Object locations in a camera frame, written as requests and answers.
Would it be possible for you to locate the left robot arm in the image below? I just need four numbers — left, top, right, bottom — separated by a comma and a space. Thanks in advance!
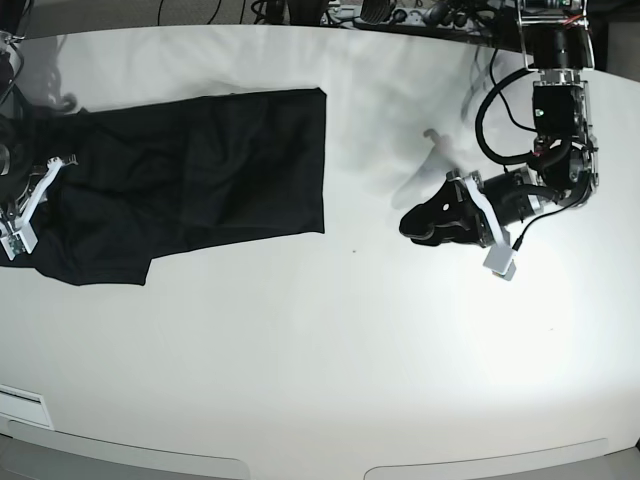
399, 1, 599, 247

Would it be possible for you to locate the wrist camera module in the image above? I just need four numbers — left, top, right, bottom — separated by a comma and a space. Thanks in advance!
1, 230, 38, 261
483, 244, 516, 281

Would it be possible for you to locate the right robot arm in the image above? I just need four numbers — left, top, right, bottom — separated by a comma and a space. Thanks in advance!
1, 31, 77, 245

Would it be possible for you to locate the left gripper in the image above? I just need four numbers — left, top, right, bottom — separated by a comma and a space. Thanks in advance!
399, 167, 543, 248

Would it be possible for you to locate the white label on table edge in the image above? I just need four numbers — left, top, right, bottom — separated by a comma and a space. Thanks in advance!
0, 385, 55, 430

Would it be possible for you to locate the background cable clutter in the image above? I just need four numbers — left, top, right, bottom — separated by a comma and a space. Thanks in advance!
243, 1, 520, 51

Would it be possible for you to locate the black T-shirt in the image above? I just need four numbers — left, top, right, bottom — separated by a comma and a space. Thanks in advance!
2, 89, 327, 286

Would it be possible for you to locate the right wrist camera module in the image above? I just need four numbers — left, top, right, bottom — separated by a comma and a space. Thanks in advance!
1, 230, 38, 261

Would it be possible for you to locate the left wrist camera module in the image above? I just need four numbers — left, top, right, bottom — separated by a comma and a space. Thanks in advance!
483, 244, 516, 281

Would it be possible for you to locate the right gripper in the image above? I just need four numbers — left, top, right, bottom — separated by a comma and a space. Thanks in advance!
1, 154, 78, 237

